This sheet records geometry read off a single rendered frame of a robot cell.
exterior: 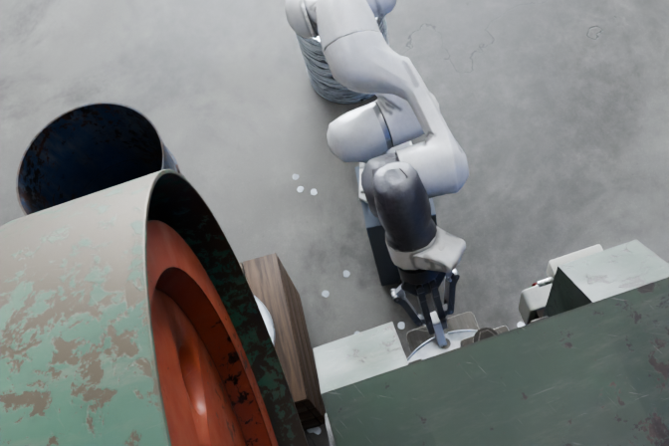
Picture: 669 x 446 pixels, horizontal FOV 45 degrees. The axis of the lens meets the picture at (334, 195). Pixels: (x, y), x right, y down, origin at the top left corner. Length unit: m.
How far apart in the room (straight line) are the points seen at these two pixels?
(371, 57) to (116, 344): 0.88
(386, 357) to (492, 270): 1.62
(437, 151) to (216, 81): 1.64
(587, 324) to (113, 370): 0.47
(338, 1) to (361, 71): 0.13
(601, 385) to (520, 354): 0.08
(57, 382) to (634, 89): 2.37
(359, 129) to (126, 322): 1.13
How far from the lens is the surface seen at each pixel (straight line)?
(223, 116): 2.83
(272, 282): 2.15
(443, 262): 1.35
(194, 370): 1.13
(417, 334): 1.61
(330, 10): 1.47
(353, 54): 1.43
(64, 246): 0.79
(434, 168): 1.37
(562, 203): 2.58
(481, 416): 0.84
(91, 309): 0.71
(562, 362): 0.86
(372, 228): 2.06
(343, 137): 1.74
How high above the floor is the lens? 2.33
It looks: 63 degrees down
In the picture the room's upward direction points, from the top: 18 degrees counter-clockwise
